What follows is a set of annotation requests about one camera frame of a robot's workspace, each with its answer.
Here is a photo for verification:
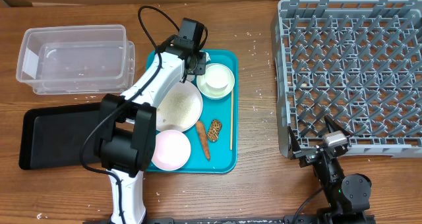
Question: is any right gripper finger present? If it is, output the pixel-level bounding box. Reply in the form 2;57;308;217
324;115;351;137
287;126;301;159

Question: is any white cup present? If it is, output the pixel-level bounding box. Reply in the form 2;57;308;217
205;65;228;94

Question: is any white paper napkin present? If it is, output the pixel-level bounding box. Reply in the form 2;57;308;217
204;52;210;63

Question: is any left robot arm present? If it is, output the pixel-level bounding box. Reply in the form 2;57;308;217
92;35;209;223

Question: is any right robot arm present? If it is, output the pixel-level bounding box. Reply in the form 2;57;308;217
284;115;376;224

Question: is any grey dishwasher rack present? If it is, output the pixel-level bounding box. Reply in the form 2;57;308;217
271;0;421;158

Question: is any clear plastic waste bin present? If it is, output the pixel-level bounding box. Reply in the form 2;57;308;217
16;24;135;95

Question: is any pale green bowl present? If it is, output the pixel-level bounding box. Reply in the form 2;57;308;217
196;63;235;99

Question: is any large white dinner plate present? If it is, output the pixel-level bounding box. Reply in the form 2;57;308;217
156;81;203;132

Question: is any orange carrot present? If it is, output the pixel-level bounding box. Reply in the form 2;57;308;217
195;121;210;161

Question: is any wooden chopstick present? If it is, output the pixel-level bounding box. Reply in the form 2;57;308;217
229;90;234;151

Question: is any brown patterned food piece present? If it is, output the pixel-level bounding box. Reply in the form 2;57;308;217
206;119;222;142

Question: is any teal serving tray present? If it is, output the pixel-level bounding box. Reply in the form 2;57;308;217
141;47;239;175

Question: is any small pink plate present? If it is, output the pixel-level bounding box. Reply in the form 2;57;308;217
152;130;191;171

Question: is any black plastic tray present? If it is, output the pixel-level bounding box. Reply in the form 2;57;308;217
18;103;100;170

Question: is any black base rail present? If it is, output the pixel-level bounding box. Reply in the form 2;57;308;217
84;213;377;224

